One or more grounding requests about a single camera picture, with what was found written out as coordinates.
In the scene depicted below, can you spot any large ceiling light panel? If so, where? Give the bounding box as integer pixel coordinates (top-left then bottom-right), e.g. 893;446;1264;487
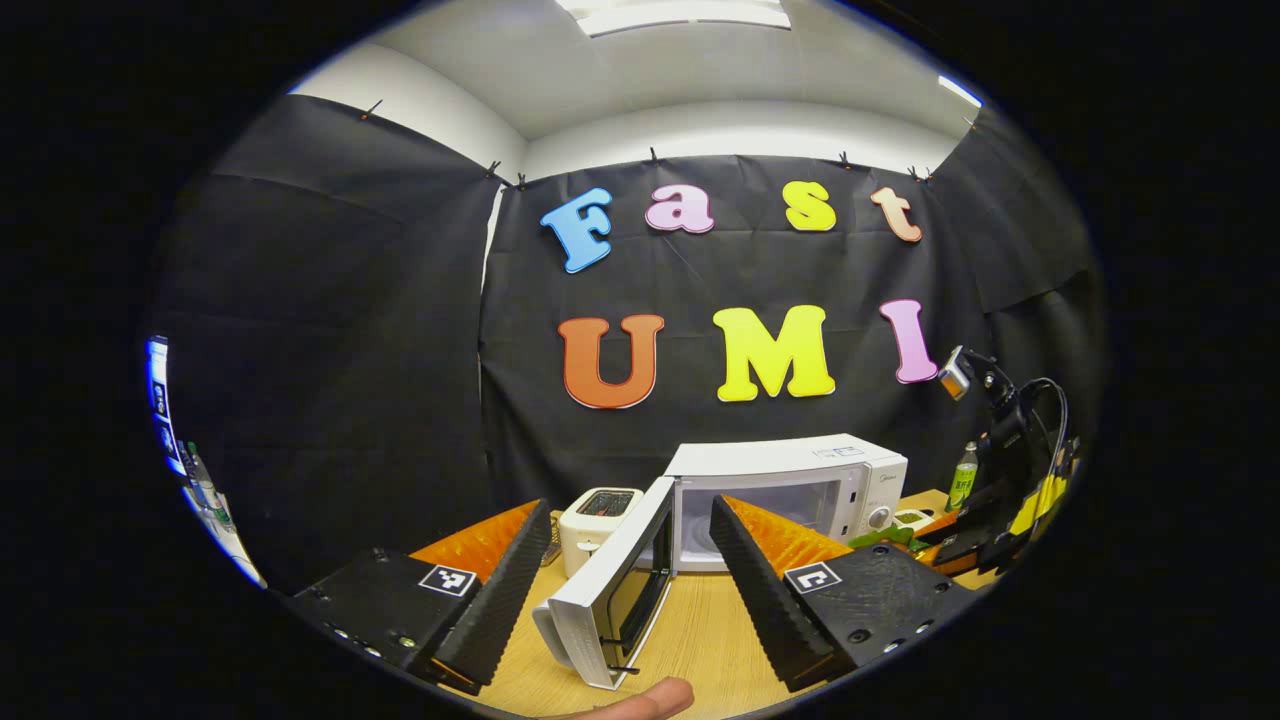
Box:
555;0;793;39

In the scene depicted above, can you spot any green lettuce leaf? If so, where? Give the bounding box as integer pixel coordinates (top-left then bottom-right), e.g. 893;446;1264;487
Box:
848;525;931;553

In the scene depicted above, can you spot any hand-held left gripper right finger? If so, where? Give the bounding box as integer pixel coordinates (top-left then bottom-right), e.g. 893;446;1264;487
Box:
710;495;979;694

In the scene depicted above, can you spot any black cable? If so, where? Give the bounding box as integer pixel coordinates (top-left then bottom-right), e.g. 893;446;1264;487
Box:
1018;377;1071;471

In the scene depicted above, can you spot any green drink bottle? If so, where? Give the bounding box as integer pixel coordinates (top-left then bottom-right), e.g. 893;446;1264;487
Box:
948;442;979;511

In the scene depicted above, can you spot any white printed board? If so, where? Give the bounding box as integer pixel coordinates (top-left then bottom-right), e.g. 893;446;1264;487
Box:
145;335;269;589

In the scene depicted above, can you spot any white toaster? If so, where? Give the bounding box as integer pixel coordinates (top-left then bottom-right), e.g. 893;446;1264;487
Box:
558;487;644;579

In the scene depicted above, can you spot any white microwave oven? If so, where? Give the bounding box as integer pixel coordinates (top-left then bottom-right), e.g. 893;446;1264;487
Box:
533;433;909;691

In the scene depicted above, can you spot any black backdrop cloth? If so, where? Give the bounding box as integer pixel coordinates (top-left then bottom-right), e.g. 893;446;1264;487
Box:
145;95;1109;591

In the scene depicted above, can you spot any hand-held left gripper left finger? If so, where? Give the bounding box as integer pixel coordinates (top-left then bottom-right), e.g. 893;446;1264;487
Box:
290;498;554;696

